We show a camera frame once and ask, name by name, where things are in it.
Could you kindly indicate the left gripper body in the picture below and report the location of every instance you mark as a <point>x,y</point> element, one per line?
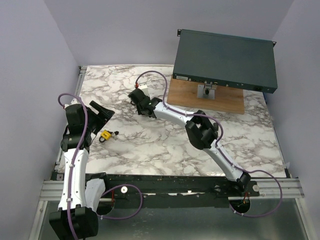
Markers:
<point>95,122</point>

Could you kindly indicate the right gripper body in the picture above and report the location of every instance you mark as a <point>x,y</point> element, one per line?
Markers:
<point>139,111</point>

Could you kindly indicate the yellow padlock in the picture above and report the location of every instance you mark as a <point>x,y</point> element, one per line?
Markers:
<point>106,135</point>

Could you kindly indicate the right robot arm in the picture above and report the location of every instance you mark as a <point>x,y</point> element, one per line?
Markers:
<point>202,134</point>

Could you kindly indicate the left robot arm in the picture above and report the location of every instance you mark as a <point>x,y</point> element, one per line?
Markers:
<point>76,215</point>

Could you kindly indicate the wooden board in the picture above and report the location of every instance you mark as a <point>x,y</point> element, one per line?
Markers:
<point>185,94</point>

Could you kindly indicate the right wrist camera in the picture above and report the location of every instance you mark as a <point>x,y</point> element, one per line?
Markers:
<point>144,88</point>

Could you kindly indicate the aluminium side rail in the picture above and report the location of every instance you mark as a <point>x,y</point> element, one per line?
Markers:
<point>74,135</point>

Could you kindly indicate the grey lock mount bracket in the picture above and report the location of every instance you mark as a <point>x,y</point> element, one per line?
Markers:
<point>206,91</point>

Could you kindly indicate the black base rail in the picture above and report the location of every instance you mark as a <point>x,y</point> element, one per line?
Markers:
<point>163,192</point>

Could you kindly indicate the dark green network switch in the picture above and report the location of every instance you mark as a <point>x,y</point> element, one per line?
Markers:
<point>226,60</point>

